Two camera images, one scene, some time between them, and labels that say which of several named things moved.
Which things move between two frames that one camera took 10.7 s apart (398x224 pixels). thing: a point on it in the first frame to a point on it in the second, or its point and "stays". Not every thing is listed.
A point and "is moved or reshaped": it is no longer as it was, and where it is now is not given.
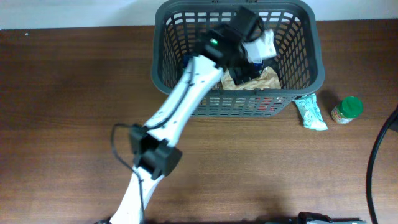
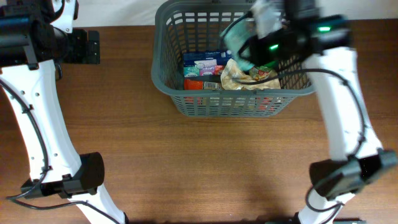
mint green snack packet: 308,106 is moved or reshaped
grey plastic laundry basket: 177,29 stays
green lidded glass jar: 349,108 is moved or reshaped
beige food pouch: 267,80 stays
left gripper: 249,74 to 82,41
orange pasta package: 263,104 is moved or reshaped
